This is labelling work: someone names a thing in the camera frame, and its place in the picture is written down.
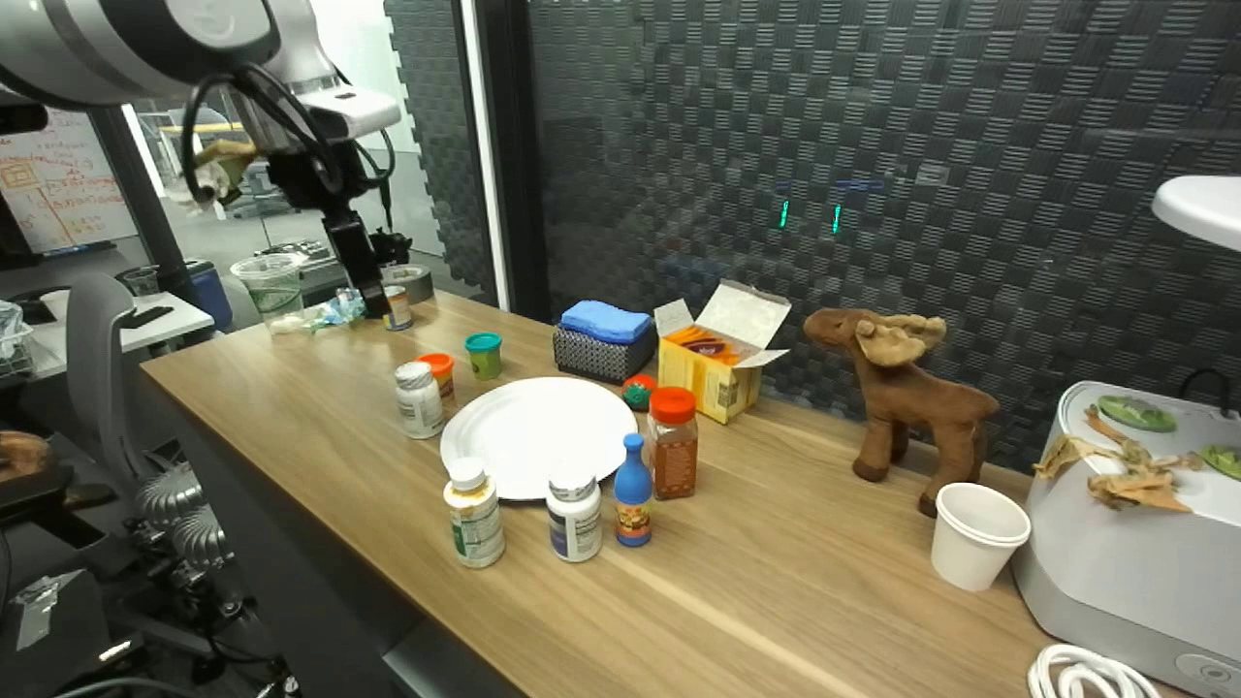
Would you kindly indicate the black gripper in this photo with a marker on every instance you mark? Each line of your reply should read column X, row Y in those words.
column 314, row 177

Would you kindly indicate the white bottle silver cap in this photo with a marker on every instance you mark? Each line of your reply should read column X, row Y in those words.
column 416, row 401

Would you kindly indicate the white bottle green label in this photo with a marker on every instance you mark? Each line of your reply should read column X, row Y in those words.
column 474, row 518

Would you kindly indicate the white bottle blue label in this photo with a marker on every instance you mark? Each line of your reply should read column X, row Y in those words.
column 574, row 518

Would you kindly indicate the spice jar orange lid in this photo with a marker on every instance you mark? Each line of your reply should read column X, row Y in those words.
column 673, row 449

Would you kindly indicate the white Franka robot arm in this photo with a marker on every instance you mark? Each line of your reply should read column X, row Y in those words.
column 100, row 39

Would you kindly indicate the white round plate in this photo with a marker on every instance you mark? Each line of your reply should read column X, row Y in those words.
column 545, row 429

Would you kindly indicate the glass jar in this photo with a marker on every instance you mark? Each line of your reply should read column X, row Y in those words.
column 412, row 304

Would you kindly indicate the crumpled clear plastic bag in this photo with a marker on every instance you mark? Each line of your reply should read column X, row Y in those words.
column 324, row 317

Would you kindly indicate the translucent white bucket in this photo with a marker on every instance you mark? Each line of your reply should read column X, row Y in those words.
column 270, row 277

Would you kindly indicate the blue bin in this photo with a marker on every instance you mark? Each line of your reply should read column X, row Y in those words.
column 209, row 297

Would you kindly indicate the blue sponge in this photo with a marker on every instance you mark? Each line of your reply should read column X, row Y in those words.
column 605, row 319

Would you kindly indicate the gray woven basket box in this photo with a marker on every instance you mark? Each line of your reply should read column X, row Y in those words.
column 594, row 357

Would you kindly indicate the black stand pole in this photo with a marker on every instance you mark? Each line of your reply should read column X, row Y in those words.
column 137, row 196

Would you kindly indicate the silver tripod head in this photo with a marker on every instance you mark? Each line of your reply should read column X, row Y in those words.
column 175, row 511

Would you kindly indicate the whiteboard with writing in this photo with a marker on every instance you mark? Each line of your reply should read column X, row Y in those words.
column 53, row 196

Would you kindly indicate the yellow cardboard box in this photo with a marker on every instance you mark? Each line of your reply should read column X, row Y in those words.
column 703, row 374

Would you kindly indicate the small blue bottle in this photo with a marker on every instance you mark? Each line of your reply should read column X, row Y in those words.
column 634, row 500

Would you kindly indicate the brown moose plush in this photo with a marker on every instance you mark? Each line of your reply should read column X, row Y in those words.
column 915, row 392

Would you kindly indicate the white paper cup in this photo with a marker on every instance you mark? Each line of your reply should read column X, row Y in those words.
column 973, row 536

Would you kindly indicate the white gray appliance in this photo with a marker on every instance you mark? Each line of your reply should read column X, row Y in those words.
column 1127, row 569

